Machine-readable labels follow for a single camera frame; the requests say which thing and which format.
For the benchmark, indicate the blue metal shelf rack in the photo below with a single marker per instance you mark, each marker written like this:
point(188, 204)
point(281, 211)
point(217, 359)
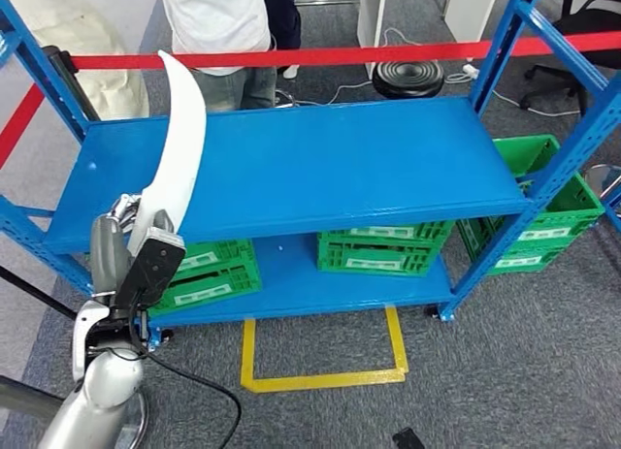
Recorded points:
point(315, 163)

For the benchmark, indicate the black round stool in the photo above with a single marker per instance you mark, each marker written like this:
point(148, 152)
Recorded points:
point(407, 80)

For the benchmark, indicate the black slanted pole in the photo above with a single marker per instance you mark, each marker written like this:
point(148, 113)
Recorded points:
point(38, 294)

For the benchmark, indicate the white curved plastic part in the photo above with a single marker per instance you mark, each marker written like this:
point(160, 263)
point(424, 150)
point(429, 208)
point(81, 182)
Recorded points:
point(179, 144)

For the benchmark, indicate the white desk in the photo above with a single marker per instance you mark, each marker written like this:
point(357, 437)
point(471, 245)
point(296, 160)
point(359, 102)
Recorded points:
point(371, 22)

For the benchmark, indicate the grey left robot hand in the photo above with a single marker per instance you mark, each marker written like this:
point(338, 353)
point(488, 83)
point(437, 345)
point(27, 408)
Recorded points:
point(109, 260)

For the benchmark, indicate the white desk panel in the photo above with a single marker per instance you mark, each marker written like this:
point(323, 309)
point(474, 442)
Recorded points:
point(471, 9)

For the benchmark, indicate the black office chair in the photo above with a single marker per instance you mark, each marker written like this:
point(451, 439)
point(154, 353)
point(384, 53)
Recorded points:
point(591, 28)

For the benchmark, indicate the silver round disc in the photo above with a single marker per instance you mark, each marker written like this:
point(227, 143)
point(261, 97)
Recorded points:
point(601, 182)

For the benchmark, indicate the white power strip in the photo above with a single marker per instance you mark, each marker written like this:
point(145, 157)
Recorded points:
point(471, 70)

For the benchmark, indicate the yellow tape outline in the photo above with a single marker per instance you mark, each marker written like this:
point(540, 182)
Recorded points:
point(315, 382)

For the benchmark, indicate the red barrier tape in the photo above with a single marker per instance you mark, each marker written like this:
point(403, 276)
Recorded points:
point(19, 121)
point(339, 54)

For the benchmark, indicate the black barrier post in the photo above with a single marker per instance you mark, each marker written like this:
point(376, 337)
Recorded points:
point(72, 89)

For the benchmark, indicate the person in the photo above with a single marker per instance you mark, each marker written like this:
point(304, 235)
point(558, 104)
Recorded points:
point(213, 16)
point(97, 35)
point(284, 16)

